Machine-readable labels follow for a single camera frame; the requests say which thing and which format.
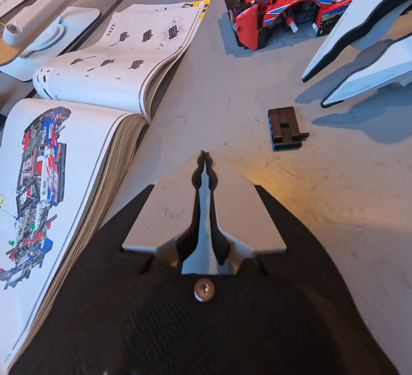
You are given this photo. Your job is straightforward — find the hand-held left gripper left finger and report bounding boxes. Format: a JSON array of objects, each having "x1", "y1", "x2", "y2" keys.
[{"x1": 122, "y1": 150, "x2": 205, "y2": 266}]

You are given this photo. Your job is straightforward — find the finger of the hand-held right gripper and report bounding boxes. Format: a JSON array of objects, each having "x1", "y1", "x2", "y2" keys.
[
  {"x1": 320, "y1": 32, "x2": 412, "y2": 108},
  {"x1": 302, "y1": 0, "x2": 412, "y2": 83}
]

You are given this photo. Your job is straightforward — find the open instruction booklet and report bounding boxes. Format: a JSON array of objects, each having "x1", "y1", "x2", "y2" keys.
[{"x1": 0, "y1": 0, "x2": 212, "y2": 369}]

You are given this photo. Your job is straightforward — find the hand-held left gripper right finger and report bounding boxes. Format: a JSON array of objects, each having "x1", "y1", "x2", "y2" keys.
[{"x1": 205, "y1": 152, "x2": 288, "y2": 266}]

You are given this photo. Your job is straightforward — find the white rounded object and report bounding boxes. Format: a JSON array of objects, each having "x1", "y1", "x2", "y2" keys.
[{"x1": 0, "y1": 6, "x2": 102, "y2": 83}]

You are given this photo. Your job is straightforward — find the black brick assembly with blue pins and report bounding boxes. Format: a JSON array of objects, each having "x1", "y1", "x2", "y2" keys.
[{"x1": 268, "y1": 107, "x2": 310, "y2": 152}]

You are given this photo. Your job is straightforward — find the red toy car model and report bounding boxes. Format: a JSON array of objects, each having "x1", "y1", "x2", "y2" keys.
[{"x1": 217, "y1": 0, "x2": 377, "y2": 51}]

